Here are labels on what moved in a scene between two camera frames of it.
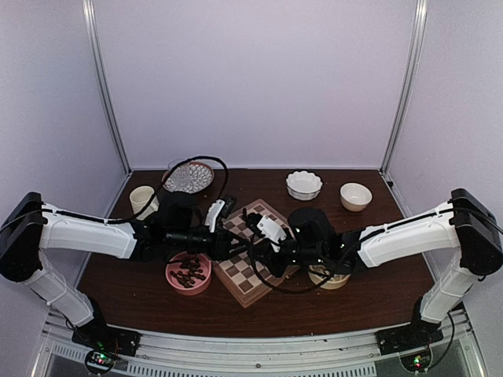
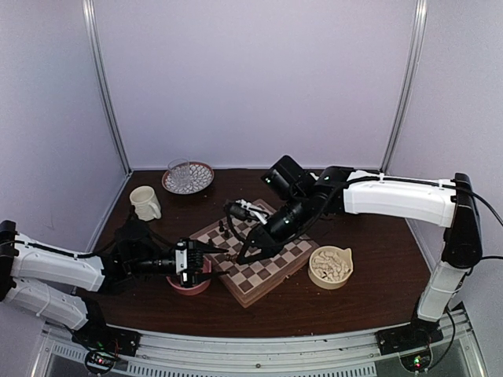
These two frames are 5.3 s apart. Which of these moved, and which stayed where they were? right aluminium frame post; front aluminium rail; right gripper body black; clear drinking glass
Moved: right gripper body black
Stayed: right aluminium frame post; clear drinking glass; front aluminium rail
